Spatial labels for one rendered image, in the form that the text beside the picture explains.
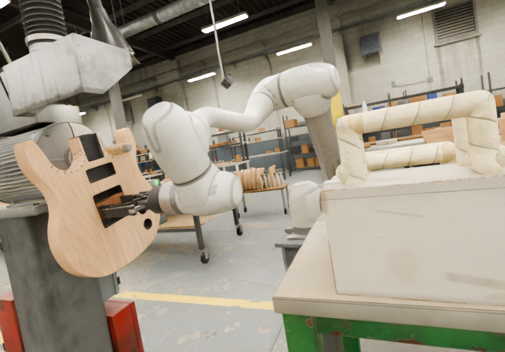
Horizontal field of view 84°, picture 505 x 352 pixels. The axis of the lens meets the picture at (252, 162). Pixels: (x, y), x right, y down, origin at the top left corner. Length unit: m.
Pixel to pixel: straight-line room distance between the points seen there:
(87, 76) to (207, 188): 0.41
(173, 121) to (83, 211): 0.40
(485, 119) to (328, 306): 0.34
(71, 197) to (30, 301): 0.55
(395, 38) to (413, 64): 1.13
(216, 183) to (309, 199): 0.80
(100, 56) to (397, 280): 0.82
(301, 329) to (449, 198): 0.31
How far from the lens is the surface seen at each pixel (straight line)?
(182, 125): 0.59
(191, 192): 0.64
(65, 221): 0.85
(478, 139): 0.47
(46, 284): 1.23
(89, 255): 0.89
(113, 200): 0.93
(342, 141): 0.45
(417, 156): 0.61
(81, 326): 1.34
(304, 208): 1.39
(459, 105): 0.46
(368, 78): 11.78
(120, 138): 1.01
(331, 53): 7.77
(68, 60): 0.85
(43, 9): 1.04
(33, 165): 0.83
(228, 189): 0.63
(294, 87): 1.02
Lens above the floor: 1.19
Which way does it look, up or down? 3 degrees down
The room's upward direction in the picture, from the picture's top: 10 degrees counter-clockwise
